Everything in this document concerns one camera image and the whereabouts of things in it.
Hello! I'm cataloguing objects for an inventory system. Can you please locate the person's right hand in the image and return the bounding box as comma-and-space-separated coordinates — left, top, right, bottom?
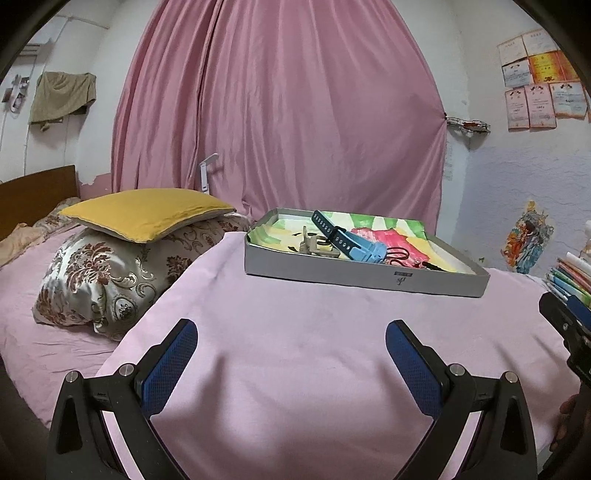
549, 392, 579, 455

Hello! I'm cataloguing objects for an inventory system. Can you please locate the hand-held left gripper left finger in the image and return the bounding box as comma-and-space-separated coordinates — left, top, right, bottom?
46, 318, 200, 480

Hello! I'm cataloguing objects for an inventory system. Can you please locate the grey hair clip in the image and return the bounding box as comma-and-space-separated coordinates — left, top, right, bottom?
298, 224, 341, 258

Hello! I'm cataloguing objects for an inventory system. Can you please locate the small wall basketball hoop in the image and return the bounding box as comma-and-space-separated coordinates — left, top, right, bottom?
445, 115, 491, 140

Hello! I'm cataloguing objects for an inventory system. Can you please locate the cartoon wall sticker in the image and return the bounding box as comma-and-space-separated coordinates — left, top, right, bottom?
501, 200, 555, 276

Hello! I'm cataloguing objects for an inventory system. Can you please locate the wooden headboard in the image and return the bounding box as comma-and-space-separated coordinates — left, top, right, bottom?
0, 165, 77, 241

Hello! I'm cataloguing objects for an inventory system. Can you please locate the pink curtain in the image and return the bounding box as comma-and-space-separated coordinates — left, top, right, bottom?
111, 0, 451, 232

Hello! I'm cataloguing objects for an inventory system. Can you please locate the olive hanging cloth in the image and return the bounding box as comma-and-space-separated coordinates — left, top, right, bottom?
28, 71, 98, 133

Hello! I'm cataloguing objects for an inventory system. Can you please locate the group of wall certificates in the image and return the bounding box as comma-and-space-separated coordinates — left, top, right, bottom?
497, 30, 590, 133

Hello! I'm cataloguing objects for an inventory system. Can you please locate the blue watch strap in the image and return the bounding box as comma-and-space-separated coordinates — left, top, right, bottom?
310, 210, 387, 264

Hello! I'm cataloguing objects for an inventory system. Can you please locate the wall socket with plugs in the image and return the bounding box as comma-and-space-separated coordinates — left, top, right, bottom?
2, 74, 29, 112

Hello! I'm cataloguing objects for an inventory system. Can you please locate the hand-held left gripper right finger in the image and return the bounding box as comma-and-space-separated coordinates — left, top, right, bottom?
386, 319, 539, 480

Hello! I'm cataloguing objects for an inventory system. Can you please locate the floral satin pillow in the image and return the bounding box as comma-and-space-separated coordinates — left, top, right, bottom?
32, 215, 254, 342

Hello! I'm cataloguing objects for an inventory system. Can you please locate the white folding lamp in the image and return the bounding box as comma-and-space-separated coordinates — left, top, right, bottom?
197, 152, 221, 195

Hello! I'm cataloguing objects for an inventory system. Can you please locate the grey box with colourful lining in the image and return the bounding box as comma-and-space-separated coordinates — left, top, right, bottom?
244, 208, 491, 299

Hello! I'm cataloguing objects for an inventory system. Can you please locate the peach floral blanket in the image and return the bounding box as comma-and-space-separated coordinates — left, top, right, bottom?
0, 198, 83, 269

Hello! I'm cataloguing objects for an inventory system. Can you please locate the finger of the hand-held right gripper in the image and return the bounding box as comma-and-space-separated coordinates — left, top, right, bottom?
538, 291, 579, 345
566, 294, 591, 326

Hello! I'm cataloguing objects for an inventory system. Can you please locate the stack of books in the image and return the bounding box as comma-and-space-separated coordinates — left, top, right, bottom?
545, 251, 591, 309

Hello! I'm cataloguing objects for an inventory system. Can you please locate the yellow pillow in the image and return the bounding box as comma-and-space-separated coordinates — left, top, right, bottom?
59, 188, 237, 243

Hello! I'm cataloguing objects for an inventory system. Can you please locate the bed with pink sheet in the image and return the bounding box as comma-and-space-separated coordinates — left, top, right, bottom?
0, 226, 232, 431

